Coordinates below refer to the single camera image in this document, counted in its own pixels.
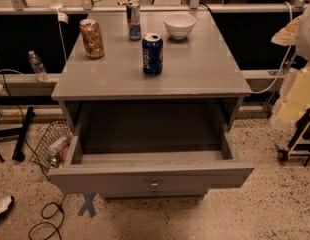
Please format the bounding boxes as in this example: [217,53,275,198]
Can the white hanging cable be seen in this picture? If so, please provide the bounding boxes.
[250,1,295,95]

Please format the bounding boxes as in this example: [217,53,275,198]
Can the wire basket with cans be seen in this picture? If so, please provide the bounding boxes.
[31,120,72,171]

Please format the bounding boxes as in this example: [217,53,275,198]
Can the grey drawer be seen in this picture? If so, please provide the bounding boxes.
[100,190,207,200]
[49,103,254,194]

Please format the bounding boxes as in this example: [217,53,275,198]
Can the black stand leg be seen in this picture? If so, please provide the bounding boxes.
[12,106,35,162]

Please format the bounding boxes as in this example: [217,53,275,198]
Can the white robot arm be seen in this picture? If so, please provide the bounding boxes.
[270,5,310,129]

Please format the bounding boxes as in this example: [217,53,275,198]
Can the blue Pepsi can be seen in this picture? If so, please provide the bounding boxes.
[142,33,163,76]

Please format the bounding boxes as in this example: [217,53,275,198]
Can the blue tape cross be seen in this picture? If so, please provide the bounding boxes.
[77,193,96,218]

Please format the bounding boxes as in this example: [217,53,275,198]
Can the clear plastic water bottle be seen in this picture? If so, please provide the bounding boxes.
[28,50,49,82]

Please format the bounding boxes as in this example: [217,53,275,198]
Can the grey drawer cabinet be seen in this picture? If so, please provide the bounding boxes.
[50,9,253,202]

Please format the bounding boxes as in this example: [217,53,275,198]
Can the grey middle drawer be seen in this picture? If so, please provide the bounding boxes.
[100,190,207,200]

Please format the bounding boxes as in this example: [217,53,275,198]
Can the silver blue Red Bull can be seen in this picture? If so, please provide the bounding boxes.
[126,2,141,41]

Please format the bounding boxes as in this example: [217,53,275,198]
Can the black floor cable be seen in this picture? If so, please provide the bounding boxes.
[0,68,67,240]

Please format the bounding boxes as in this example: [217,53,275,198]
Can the white bowl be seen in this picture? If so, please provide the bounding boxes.
[164,13,197,40]

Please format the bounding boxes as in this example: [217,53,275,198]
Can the grey top drawer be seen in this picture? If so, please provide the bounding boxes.
[49,103,254,194]

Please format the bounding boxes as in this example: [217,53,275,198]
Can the white object floor corner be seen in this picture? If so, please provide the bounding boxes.
[0,195,14,215]

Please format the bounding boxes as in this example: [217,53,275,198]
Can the gold soda can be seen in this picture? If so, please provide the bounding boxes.
[79,18,105,59]

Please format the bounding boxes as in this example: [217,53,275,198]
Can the black wheeled cart base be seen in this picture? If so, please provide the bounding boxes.
[275,108,310,167]

